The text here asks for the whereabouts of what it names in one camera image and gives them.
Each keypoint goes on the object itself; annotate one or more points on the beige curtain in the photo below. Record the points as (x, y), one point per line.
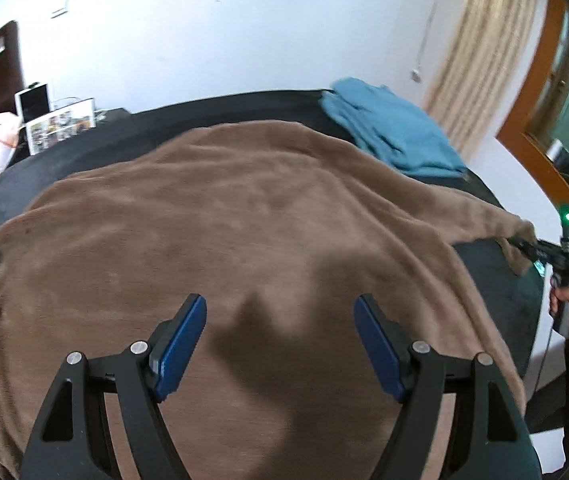
(484, 60)

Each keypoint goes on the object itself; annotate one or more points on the black bed cover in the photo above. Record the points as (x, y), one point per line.
(494, 280)

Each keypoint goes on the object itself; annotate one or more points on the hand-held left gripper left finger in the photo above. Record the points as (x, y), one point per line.
(182, 340)

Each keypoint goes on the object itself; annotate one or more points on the teal garment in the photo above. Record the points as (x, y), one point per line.
(394, 125)

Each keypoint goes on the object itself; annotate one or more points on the wooden window frame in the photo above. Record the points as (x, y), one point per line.
(526, 85)

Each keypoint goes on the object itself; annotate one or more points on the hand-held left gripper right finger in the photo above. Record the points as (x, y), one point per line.
(377, 345)

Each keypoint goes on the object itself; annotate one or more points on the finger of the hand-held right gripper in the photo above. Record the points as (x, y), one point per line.
(524, 247)

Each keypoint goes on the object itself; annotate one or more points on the white tablet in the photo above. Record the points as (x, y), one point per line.
(33, 102)

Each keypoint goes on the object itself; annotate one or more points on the photo collage frame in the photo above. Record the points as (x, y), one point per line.
(59, 125)

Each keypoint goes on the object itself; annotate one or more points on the brown fleece garment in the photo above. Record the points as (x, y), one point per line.
(239, 220)

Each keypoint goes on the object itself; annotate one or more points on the white light switch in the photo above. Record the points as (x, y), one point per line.
(59, 10)

